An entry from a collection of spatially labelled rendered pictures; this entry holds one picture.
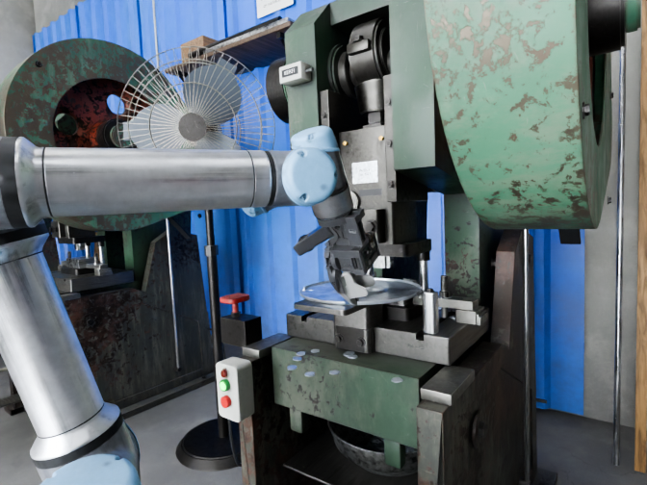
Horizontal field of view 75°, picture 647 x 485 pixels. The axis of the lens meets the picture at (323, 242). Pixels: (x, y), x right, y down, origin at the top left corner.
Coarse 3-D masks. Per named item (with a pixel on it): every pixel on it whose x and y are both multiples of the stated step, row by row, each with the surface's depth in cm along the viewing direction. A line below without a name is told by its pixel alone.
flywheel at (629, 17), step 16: (592, 0) 73; (608, 0) 72; (624, 0) 71; (640, 0) 72; (592, 16) 74; (608, 16) 73; (624, 16) 73; (640, 16) 74; (592, 32) 76; (608, 32) 75; (624, 32) 74; (592, 48) 78; (608, 48) 78; (592, 64) 105; (592, 80) 105; (592, 96) 106; (592, 112) 107
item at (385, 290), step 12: (312, 288) 107; (324, 288) 106; (372, 288) 101; (384, 288) 100; (396, 288) 102; (408, 288) 102; (420, 288) 100; (312, 300) 92; (324, 300) 90; (336, 300) 92; (360, 300) 91; (372, 300) 90; (384, 300) 88; (396, 300) 88
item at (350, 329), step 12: (300, 300) 94; (324, 312) 86; (336, 312) 85; (348, 312) 84; (360, 312) 96; (372, 312) 96; (336, 324) 100; (348, 324) 98; (360, 324) 96; (372, 324) 96; (336, 336) 99; (348, 336) 98; (360, 336) 96; (372, 336) 96; (348, 348) 99; (360, 348) 96; (372, 348) 96
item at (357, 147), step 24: (360, 144) 102; (384, 144) 99; (360, 168) 103; (384, 168) 99; (360, 192) 104; (384, 192) 100; (384, 216) 100; (408, 216) 105; (384, 240) 100; (408, 240) 105
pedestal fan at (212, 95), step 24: (192, 72) 152; (216, 72) 155; (120, 96) 155; (192, 96) 154; (216, 96) 157; (240, 96) 160; (144, 120) 158; (168, 120) 159; (192, 120) 151; (216, 120) 161; (120, 144) 158; (144, 144) 157; (168, 144) 156; (216, 144) 159; (216, 264) 173; (216, 288) 173; (216, 312) 174; (216, 336) 174; (216, 360) 175; (216, 384) 176; (192, 432) 183; (216, 432) 182; (192, 456) 166; (216, 456) 164; (240, 456) 165
